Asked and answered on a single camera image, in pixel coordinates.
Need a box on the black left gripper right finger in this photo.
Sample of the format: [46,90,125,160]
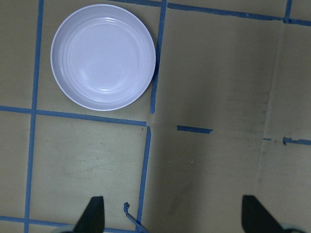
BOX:
[241,195,284,233]

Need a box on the brown paper table cover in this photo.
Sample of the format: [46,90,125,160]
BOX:
[0,0,311,233]

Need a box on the lavender round plate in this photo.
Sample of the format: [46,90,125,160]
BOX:
[50,4,156,111]

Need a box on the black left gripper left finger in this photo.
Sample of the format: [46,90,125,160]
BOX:
[73,196,105,233]

